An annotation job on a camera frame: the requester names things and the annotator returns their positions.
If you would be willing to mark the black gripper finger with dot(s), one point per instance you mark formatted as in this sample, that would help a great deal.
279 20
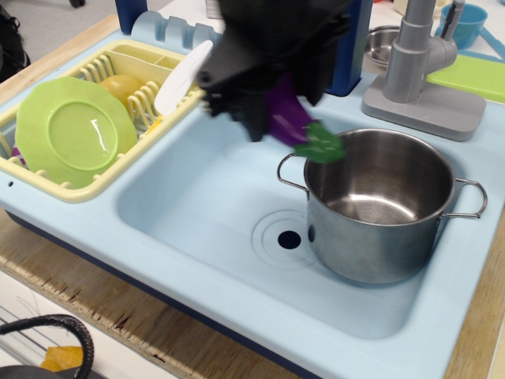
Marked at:
250 111
311 80

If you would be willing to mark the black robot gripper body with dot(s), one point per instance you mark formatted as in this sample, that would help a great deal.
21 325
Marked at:
263 40

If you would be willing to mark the purple toy eggplant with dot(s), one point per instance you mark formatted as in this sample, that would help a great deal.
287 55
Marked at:
290 123

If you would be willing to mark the stainless steel pot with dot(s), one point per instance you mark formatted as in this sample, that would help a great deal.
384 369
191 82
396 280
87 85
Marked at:
373 215

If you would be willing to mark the white plastic knife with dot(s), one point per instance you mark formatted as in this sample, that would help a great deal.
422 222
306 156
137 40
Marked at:
181 78

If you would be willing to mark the small steel bowl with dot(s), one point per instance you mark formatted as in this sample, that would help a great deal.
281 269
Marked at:
379 44

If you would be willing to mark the grey toy faucet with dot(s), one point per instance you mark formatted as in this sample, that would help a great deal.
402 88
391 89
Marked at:
404 97

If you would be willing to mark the yellow dish rack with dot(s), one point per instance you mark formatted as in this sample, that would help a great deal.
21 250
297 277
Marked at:
150 66

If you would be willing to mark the light blue toy sink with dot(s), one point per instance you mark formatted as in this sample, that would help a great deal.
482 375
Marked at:
195 212

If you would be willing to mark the yellow plastic bowl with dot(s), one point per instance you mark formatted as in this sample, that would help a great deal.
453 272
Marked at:
121 87

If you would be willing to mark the blue plastic cup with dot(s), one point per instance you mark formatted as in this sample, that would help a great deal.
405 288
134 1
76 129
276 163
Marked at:
470 29

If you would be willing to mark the green cutting board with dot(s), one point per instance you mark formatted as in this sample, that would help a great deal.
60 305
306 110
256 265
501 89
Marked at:
481 76

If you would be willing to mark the green plastic plate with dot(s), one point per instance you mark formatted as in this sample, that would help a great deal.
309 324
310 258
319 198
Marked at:
73 130

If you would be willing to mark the purple item in rack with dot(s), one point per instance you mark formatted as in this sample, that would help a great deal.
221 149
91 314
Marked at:
16 153

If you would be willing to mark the yellow tape piece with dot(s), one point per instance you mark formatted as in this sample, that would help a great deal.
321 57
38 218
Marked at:
62 358

